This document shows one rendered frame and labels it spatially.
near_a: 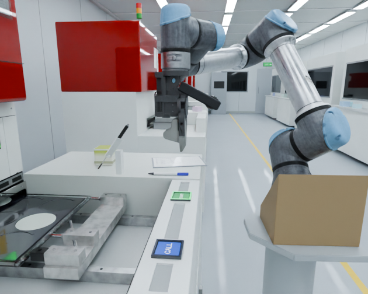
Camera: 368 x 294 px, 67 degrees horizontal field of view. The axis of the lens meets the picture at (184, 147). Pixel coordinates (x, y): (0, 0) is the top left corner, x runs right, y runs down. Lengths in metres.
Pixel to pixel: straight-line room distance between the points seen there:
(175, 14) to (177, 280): 0.56
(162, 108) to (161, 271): 0.39
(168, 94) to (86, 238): 0.41
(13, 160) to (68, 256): 0.50
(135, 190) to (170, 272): 0.50
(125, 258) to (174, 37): 0.58
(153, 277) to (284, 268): 0.57
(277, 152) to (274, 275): 0.40
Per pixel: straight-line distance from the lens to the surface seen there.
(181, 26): 0.71
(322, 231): 0.91
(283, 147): 0.97
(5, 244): 0.82
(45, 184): 1.10
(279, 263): 0.99
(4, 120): 1.06
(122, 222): 0.96
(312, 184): 0.84
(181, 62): 0.70
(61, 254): 0.70
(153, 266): 0.53
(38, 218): 0.91
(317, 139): 0.92
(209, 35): 0.78
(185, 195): 0.79
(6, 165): 1.07
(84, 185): 1.03
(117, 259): 0.81
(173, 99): 0.70
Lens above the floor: 1.27
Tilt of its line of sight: 12 degrees down
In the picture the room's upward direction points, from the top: straight up
